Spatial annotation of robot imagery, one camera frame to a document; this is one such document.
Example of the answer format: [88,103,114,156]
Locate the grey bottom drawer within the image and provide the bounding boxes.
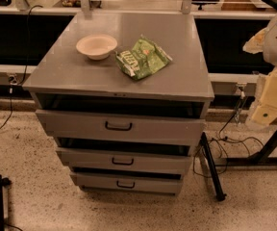
[70,172,183,194]

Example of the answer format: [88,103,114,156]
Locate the green chip bag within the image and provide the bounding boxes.
[115,36,172,81]

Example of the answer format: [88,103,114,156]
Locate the black floor cables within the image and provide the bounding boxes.
[191,96,265,179]

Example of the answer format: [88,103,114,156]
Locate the grey drawer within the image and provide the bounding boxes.
[70,172,183,194]
[36,110,205,146]
[56,147,190,175]

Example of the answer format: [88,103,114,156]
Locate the white paper bowl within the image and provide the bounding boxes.
[76,35,117,61]

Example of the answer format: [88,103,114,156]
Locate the grey middle drawer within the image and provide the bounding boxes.
[56,147,190,175]

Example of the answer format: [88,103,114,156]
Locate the grey drawer cabinet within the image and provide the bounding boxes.
[23,11,214,181]

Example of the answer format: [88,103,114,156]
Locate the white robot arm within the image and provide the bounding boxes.
[242,13,277,129]

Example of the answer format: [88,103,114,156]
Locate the black cable left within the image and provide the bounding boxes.
[0,5,44,141]

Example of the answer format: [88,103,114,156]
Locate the black metal stand leg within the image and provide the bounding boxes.
[199,116,277,201]

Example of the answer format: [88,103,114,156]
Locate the grey top drawer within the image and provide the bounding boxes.
[36,110,205,146]

